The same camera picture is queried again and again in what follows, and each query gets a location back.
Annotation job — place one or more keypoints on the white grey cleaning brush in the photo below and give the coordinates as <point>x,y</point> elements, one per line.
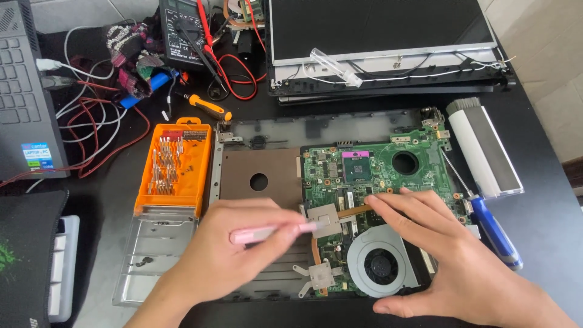
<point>483,145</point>

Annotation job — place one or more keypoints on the red multimeter probe lead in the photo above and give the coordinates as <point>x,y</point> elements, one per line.
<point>237,77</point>

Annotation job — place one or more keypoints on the clear plastic tube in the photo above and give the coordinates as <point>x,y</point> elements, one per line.
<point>335,67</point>

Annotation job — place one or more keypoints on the black laptop base case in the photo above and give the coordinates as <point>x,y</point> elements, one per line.
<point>264,136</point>

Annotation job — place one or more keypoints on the silver cooling fan heatsink assembly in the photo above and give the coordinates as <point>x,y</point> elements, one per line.
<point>380,266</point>

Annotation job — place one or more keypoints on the patterned woven cloth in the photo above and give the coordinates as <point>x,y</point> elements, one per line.
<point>132,54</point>

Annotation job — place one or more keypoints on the copper heat pipe part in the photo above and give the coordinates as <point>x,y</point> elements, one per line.
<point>237,18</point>

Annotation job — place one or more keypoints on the black digital multimeter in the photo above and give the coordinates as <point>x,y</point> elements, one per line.
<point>182,34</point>

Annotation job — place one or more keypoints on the disassembled laptop screen assembly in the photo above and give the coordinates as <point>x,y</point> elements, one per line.
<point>378,32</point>

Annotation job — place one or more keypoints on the grey laptop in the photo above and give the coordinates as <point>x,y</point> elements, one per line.
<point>22,91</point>

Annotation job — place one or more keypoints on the person's right hand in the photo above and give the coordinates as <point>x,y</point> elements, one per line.
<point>451,259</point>

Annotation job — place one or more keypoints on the person's left hand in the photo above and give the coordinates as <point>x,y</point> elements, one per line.
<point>218,255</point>

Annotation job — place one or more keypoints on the person's left fingers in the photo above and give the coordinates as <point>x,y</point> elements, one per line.
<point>264,216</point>

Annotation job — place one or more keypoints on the orange screwdriver bit holder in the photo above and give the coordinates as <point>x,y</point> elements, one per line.
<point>175,168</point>

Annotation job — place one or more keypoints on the black multimeter probe lead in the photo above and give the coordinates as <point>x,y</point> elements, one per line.
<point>200,54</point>

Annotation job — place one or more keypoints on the pink plastic tool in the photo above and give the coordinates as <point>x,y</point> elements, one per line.
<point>259,234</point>

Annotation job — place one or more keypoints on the green laptop motherboard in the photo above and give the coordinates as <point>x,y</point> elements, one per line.
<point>410,175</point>

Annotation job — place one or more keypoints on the clear plastic case lid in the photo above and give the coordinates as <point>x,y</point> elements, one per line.
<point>150,255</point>

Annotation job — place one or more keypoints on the orange black screwdriver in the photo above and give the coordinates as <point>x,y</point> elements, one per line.
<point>207,107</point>

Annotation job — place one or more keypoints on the white plastic tray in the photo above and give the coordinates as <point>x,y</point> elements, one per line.
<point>63,268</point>

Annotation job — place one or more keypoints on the black green mouse pad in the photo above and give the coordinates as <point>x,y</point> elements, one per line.
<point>25,259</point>

